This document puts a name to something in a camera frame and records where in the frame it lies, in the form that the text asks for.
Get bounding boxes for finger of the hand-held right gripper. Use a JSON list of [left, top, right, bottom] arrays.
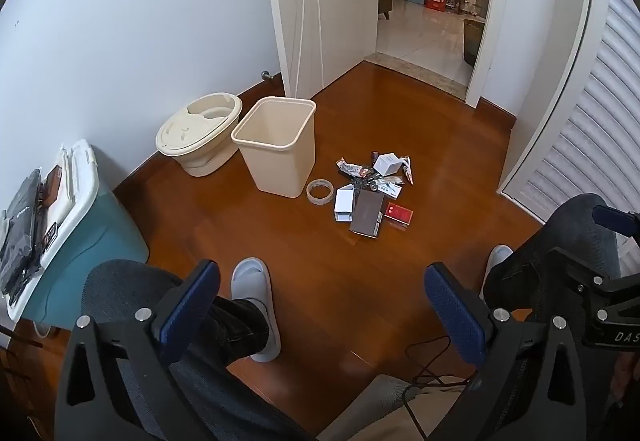
[[593, 204, 640, 238], [547, 246, 640, 294]]

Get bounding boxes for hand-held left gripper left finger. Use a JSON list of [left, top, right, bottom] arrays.
[[52, 259, 236, 441]]

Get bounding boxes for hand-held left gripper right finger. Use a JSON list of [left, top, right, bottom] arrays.
[[424, 262, 611, 441]]

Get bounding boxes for grey brown box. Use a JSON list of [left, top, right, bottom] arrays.
[[348, 190, 386, 239]]

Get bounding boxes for beige plastic trash bin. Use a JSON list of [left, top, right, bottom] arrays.
[[231, 97, 317, 198]]

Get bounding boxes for small white box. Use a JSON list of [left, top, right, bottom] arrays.
[[374, 152, 405, 177]]

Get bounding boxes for crinkled silver snack wrapper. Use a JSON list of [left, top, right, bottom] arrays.
[[336, 158, 373, 179]]

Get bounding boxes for person's right leg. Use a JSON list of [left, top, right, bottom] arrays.
[[485, 194, 626, 322]]

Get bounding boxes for person's leg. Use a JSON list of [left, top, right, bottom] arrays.
[[80, 259, 321, 441], [485, 194, 626, 322]]

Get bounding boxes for person's left leg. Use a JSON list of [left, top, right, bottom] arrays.
[[80, 259, 321, 441]]

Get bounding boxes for white slipper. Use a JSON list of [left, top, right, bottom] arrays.
[[479, 244, 515, 302], [230, 257, 282, 363]]

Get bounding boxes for white louvred closet door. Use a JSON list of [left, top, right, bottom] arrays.
[[497, 0, 640, 272]]

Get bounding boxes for teal storage box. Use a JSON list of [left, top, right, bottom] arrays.
[[20, 141, 151, 329]]

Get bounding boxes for grey beige seat cushion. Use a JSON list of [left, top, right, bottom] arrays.
[[320, 373, 461, 441]]

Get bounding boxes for red flat box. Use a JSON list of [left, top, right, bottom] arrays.
[[383, 202, 416, 227]]

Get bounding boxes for white printed packet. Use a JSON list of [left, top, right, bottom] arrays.
[[367, 175, 406, 198]]

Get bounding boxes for clear tape roll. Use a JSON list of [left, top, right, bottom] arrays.
[[306, 179, 336, 207]]

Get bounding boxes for flat white box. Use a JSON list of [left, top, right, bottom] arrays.
[[333, 186, 357, 224]]

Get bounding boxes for beige swing bin lid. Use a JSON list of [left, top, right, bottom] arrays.
[[155, 92, 243, 178]]

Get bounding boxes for dark brown box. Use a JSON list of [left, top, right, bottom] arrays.
[[40, 164, 63, 212]]

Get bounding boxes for black bags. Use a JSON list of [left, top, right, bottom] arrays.
[[0, 168, 43, 297]]

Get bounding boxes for black cable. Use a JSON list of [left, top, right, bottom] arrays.
[[404, 336, 481, 422]]

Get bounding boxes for white door frame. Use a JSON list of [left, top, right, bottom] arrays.
[[465, 0, 516, 109]]

